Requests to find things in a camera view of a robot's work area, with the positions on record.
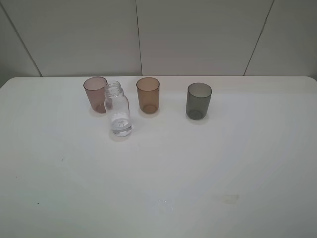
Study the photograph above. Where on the orange translucent plastic cup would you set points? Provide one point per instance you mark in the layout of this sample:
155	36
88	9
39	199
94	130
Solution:
148	94

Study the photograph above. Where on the pink translucent plastic cup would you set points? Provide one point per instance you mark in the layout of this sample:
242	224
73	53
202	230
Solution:
95	90

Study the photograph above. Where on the grey translucent plastic cup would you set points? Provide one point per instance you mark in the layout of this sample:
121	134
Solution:
198	99

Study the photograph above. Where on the clear plastic water bottle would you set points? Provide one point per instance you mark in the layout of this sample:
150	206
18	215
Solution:
117	109

